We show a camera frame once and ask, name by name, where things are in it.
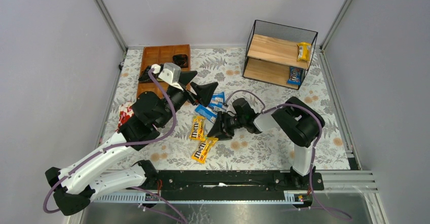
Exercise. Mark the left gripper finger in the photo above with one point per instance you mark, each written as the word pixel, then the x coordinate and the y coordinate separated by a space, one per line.
pixel 203 93
pixel 187 76

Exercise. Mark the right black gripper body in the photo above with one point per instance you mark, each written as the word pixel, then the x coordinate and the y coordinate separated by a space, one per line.
pixel 225 124

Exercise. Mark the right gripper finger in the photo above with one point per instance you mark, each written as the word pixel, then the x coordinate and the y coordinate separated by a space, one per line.
pixel 224 133
pixel 218 124

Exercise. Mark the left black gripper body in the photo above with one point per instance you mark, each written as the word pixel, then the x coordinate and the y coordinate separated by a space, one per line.
pixel 187 90

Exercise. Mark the yellow m&m bag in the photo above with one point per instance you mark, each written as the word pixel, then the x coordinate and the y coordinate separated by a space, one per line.
pixel 197 130
pixel 200 154

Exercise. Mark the blue m&m candy bag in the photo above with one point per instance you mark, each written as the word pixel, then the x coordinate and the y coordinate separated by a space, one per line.
pixel 295 76

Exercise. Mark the yellow candy bag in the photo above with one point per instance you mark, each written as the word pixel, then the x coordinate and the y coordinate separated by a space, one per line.
pixel 304 51

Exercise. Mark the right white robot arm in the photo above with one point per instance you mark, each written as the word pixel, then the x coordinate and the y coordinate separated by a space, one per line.
pixel 302 125

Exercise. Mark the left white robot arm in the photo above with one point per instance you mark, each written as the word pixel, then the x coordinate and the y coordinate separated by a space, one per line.
pixel 76 186

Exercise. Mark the blue candy bag top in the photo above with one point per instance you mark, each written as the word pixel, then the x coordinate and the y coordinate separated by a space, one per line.
pixel 218 98

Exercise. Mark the blue candy bag right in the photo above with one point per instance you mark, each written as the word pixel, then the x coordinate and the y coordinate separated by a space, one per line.
pixel 216 107

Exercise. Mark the blue candy bag long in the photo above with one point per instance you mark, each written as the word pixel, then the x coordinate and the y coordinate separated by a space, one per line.
pixel 206 112

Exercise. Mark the black glossy item in tray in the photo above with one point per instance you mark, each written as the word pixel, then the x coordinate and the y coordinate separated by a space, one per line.
pixel 181 60

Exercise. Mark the floral table mat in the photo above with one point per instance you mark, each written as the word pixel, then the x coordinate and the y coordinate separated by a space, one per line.
pixel 271 149

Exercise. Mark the orange wooden compartment tray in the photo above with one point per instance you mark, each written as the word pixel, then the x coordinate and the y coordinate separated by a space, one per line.
pixel 161 54

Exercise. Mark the red white patterned cloth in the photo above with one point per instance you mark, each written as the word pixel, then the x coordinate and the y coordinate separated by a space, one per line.
pixel 125 113

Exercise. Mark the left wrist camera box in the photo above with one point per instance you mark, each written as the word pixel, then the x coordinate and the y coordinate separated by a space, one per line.
pixel 170 73

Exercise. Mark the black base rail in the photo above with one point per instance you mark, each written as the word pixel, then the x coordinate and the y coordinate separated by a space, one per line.
pixel 226 185

